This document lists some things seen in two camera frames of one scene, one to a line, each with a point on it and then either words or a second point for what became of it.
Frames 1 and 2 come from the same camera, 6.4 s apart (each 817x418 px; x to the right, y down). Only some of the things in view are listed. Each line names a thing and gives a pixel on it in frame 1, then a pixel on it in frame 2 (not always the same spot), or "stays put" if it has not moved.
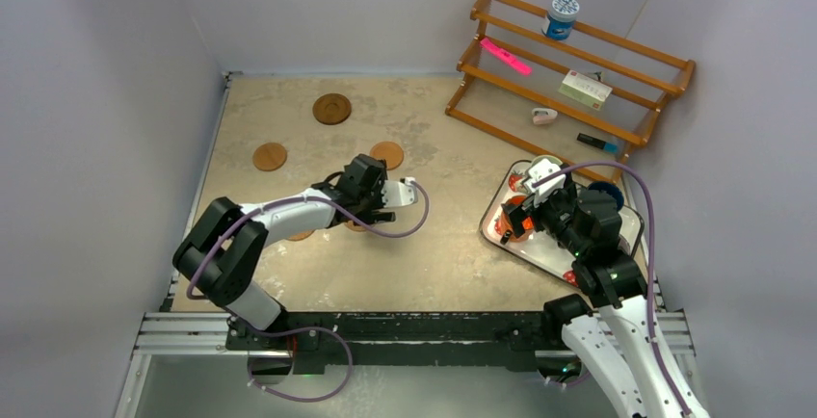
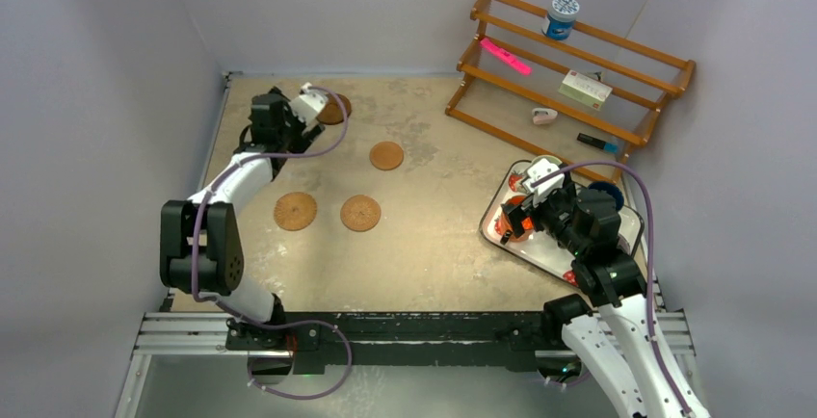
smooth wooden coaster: [389, 150] stays put
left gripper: [371, 213] -> [299, 121]
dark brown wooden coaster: [331, 109] stays put
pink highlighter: [506, 56] stays put
